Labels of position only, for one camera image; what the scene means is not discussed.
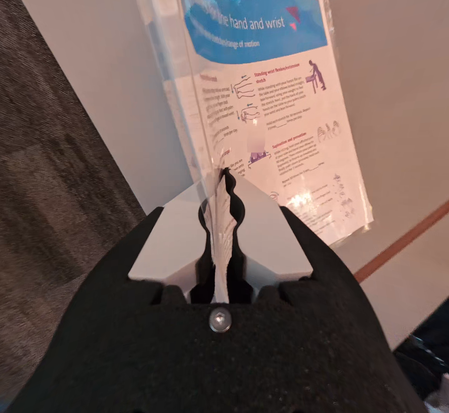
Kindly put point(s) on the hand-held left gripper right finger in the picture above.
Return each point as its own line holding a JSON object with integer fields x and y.
{"x": 277, "y": 244}

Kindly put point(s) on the clear sleeve with printed sheet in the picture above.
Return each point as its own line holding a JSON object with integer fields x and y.
{"x": 280, "y": 111}

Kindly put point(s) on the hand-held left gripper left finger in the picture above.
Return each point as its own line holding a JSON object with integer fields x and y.
{"x": 165, "y": 244}

